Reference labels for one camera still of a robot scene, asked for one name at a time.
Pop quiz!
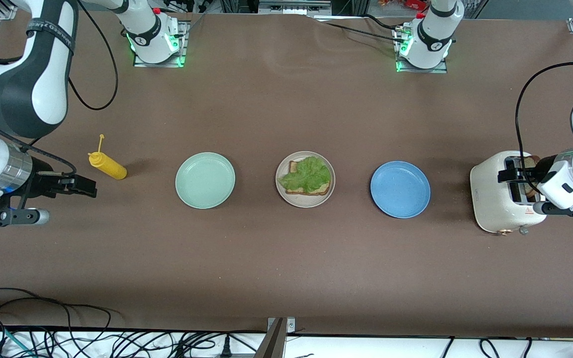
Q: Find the brown bread slice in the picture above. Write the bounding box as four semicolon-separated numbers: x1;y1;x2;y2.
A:
522;156;542;198
286;160;331;196

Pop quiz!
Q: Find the green lettuce leaf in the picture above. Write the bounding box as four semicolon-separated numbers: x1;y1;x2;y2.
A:
279;156;332;194

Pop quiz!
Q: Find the blue plate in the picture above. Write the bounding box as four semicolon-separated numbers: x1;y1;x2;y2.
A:
370;160;431;219

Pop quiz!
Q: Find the pale green plate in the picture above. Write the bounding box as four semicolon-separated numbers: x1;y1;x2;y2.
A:
175;152;236;209

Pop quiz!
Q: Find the beige plate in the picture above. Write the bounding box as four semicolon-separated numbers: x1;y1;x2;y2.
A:
275;151;336;208

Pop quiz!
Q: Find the white toaster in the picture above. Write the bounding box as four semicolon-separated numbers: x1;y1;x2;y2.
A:
470;151;548;235

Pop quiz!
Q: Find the yellow squeeze bottle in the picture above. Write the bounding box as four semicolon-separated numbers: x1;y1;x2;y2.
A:
88;134;128;180

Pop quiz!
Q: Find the grey equipment box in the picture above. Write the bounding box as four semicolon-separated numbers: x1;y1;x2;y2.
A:
259;0;332;14

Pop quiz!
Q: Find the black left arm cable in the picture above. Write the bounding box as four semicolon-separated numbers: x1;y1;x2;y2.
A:
515;62;573;194

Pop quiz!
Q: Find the long looping black cable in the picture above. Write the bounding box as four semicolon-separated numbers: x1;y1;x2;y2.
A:
0;287;120;346

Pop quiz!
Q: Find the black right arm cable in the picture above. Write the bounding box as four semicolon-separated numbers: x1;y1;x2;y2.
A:
18;0;119;175

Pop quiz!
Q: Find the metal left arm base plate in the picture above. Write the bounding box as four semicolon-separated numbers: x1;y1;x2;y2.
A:
395;27;449;74

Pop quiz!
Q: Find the teal cable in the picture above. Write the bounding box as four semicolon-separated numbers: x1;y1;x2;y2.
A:
0;323;36;358

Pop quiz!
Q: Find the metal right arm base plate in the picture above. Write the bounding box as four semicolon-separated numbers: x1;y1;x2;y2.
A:
132;20;189;68

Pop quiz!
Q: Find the black cable tangle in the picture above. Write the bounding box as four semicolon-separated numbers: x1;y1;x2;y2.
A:
43;328;267;358

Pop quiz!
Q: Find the black cable at arm base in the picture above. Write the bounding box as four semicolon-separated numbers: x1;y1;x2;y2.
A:
311;15;406;43

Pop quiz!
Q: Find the grey metal bracket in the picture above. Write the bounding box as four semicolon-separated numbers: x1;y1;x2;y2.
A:
254;317;296;358

